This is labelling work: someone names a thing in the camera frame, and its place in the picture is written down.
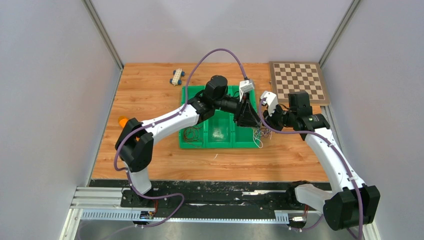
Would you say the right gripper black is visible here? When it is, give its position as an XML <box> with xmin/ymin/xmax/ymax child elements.
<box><xmin>262</xmin><ymin>102</ymin><xmax>296</xmax><ymax>134</ymax></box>

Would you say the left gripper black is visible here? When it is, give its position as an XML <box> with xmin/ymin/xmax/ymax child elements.
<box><xmin>213</xmin><ymin>91</ymin><xmax>261</xmax><ymax>130</ymax></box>

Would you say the multicolour cable bundle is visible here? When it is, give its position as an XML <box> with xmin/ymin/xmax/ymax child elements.
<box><xmin>252</xmin><ymin>125</ymin><xmax>274</xmax><ymax>149</ymax></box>

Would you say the red wire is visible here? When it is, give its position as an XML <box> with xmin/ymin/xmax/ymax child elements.
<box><xmin>183</xmin><ymin>125</ymin><xmax>205</xmax><ymax>148</ymax></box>

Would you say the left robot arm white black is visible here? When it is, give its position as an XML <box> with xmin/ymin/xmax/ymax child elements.
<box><xmin>115</xmin><ymin>75</ymin><xmax>260</xmax><ymax>207</ymax></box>

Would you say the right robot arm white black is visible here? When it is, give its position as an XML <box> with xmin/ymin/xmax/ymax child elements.
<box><xmin>260</xmin><ymin>91</ymin><xmax>381</xmax><ymax>231</ymax></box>

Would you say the green six-compartment tray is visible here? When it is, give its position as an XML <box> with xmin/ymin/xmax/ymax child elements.
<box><xmin>178</xmin><ymin>85</ymin><xmax>262</xmax><ymax>150</ymax></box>

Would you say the wooden chessboard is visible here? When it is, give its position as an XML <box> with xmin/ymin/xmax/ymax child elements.
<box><xmin>268</xmin><ymin>61</ymin><xmax>330</xmax><ymax>106</ymax></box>

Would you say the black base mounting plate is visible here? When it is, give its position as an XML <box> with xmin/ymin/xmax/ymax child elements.
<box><xmin>89</xmin><ymin>178</ymin><xmax>332</xmax><ymax>220</ymax></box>

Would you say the white blue toy car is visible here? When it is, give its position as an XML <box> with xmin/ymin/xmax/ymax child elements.
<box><xmin>169</xmin><ymin>68</ymin><xmax>186</xmax><ymax>86</ymax></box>

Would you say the orange plastic carrot toy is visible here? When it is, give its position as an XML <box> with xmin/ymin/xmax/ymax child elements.
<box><xmin>117</xmin><ymin>116</ymin><xmax>141</xmax><ymax>145</ymax></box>

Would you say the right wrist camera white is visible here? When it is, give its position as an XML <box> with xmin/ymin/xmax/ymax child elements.
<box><xmin>260</xmin><ymin>91</ymin><xmax>279</xmax><ymax>116</ymax></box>

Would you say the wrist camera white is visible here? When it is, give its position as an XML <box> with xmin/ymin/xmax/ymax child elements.
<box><xmin>238</xmin><ymin>79</ymin><xmax>255</xmax><ymax>102</ymax></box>
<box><xmin>260</xmin><ymin>91</ymin><xmax>279</xmax><ymax>116</ymax></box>

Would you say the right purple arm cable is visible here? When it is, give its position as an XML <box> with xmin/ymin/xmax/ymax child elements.
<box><xmin>258</xmin><ymin>97</ymin><xmax>365</xmax><ymax>240</ymax></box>

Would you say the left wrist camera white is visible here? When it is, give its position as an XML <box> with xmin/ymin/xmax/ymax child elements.
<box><xmin>238</xmin><ymin>79</ymin><xmax>255</xmax><ymax>102</ymax></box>

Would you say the slotted grey cable duct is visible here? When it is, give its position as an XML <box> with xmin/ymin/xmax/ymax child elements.
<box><xmin>79</xmin><ymin>208</ymin><xmax>290</xmax><ymax>224</ymax></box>

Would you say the aluminium frame rail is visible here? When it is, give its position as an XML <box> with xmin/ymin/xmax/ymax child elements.
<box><xmin>70</xmin><ymin>187</ymin><xmax>123</xmax><ymax>209</ymax></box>

